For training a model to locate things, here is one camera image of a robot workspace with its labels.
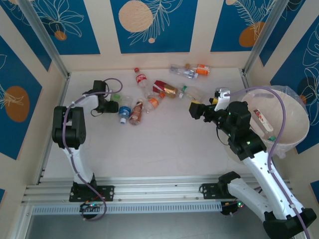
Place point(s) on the green label clear bottle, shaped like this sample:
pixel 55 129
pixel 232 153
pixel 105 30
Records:
pixel 115 97

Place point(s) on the blue label bottle white cap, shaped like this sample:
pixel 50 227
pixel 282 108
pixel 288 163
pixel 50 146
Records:
pixel 124 111

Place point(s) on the small clear bottle white label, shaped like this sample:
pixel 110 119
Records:
pixel 195 92

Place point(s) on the brown coffee bottle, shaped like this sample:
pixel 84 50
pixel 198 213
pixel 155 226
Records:
pixel 136 113

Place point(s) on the large clear bottle white label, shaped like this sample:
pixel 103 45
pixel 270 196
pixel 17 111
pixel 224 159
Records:
pixel 263 122

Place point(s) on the small orange bottle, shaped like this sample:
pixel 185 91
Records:
pixel 203 71

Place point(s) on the clear bottle dark label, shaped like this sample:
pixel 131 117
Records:
pixel 190 74

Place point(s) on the slim bottle brown cap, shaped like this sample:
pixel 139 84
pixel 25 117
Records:
pixel 202 66

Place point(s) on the red gold label bottle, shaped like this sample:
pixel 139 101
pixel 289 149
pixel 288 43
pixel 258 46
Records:
pixel 165 88

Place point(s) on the red label cola bottle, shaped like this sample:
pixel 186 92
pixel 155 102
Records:
pixel 141 79

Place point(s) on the orange label bottle orange cap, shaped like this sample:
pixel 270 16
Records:
pixel 154 101

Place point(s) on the crushed clear bottle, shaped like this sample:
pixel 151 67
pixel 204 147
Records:
pixel 177 69

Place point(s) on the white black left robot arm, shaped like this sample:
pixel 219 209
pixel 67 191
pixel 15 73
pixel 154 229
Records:
pixel 77 166

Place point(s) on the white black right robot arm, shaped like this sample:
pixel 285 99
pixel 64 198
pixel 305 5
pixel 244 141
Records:
pixel 264 169

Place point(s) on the round beige waste bin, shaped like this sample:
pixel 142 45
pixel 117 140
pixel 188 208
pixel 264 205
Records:
pixel 294 117

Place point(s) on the clear plastic bin liner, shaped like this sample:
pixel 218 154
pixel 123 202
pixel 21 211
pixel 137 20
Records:
pixel 295 94

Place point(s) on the small controller board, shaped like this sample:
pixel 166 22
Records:
pixel 231 209
pixel 91 206

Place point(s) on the aluminium frame post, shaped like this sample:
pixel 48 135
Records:
pixel 262 37
pixel 47 42

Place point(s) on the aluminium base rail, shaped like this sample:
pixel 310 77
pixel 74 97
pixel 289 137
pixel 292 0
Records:
pixel 149 190

